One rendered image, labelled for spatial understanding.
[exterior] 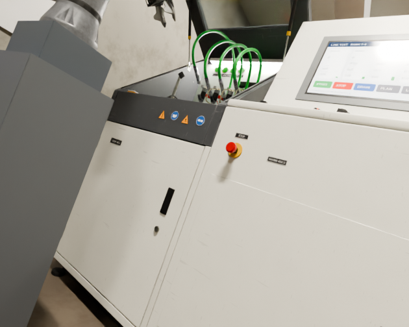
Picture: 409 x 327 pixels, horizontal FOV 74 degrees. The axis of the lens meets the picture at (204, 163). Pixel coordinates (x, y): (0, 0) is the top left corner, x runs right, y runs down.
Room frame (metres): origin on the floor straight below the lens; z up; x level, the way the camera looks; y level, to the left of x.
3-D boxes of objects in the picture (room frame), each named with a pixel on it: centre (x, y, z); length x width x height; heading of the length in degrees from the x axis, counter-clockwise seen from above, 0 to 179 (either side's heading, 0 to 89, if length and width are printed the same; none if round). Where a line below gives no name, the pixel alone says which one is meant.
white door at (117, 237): (1.17, 0.28, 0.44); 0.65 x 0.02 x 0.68; 54
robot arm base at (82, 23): (0.73, 0.47, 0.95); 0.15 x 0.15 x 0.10
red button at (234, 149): (0.88, -0.07, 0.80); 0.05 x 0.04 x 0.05; 54
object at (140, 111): (1.18, 0.27, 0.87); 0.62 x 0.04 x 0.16; 54
